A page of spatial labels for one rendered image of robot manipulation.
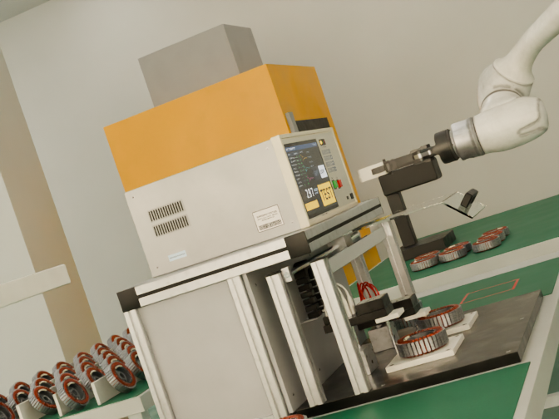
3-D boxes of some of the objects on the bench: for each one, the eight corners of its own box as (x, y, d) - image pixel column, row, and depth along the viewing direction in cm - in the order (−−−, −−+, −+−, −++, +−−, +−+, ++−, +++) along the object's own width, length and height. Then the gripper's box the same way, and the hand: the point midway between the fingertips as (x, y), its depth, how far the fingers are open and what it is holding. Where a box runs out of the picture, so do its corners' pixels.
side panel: (294, 421, 215) (244, 273, 215) (290, 425, 212) (239, 275, 212) (178, 451, 224) (129, 310, 224) (172, 456, 221) (122, 313, 221)
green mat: (564, 255, 318) (563, 255, 318) (551, 293, 260) (551, 293, 260) (287, 337, 348) (286, 337, 348) (221, 387, 291) (220, 386, 291)
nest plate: (464, 338, 229) (462, 332, 229) (454, 355, 215) (452, 349, 215) (401, 356, 234) (398, 351, 234) (387, 373, 220) (385, 367, 220)
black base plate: (543, 297, 259) (541, 288, 259) (521, 362, 198) (517, 351, 198) (368, 347, 274) (366, 338, 274) (298, 421, 214) (294, 410, 214)
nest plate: (478, 315, 252) (477, 310, 252) (470, 328, 238) (468, 323, 238) (420, 332, 257) (418, 327, 257) (408, 346, 242) (407, 341, 242)
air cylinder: (400, 340, 255) (393, 318, 254) (394, 347, 247) (386, 325, 247) (381, 345, 256) (373, 324, 256) (374, 352, 249) (367, 331, 249)
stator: (468, 314, 251) (463, 299, 250) (462, 324, 240) (457, 308, 240) (424, 327, 254) (419, 312, 254) (416, 337, 244) (411, 322, 244)
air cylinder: (378, 365, 232) (371, 342, 232) (371, 374, 225) (363, 349, 225) (358, 371, 233) (349, 347, 233) (349, 380, 226) (341, 356, 226)
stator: (452, 337, 228) (447, 321, 228) (447, 348, 217) (441, 332, 217) (403, 351, 231) (398, 335, 231) (396, 363, 220) (390, 347, 220)
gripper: (456, 160, 232) (357, 194, 239) (464, 157, 244) (370, 189, 252) (445, 129, 231) (347, 163, 239) (454, 126, 244) (360, 160, 252)
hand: (373, 171), depth 244 cm, fingers closed
